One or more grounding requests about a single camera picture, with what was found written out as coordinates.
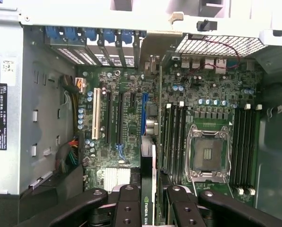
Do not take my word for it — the multicolour power wire bundle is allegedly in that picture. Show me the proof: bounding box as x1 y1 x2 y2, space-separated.
55 136 82 175

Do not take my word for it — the black long expansion slot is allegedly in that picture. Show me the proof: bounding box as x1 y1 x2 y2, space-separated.
106 91 114 145
116 92 124 145

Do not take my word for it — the thin red black wire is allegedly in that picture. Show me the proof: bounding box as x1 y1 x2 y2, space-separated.
193 37 241 71

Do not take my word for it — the black plastic shroud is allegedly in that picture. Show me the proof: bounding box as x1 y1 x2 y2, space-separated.
18 163 86 227

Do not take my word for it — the silver CPU socket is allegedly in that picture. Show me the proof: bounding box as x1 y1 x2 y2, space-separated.
185 124 231 183

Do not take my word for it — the blue expansion slot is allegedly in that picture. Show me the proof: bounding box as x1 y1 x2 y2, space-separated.
141 93 149 138

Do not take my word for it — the yellow black power wire bundle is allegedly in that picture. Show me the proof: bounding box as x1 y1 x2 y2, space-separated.
59 74 87 140

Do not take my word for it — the silver power supply unit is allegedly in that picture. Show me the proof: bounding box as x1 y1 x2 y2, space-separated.
0 9 23 197

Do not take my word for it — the white expansion slot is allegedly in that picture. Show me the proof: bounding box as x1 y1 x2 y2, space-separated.
92 87 102 140

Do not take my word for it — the blue SATA wire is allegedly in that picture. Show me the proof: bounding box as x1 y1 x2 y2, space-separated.
116 143 124 162

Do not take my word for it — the black RAM slot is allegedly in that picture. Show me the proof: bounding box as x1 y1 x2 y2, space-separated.
176 101 182 182
170 105 176 181
237 106 246 196
164 103 171 180
181 105 187 182
230 106 240 190
244 103 253 196
248 105 262 196

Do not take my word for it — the green motherboard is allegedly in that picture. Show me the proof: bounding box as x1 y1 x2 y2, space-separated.
76 53 264 204

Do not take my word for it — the black and silver PC case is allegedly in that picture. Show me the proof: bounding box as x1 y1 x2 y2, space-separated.
0 0 282 227

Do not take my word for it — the silver chipset heatsink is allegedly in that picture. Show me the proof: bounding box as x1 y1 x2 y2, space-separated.
105 166 132 192

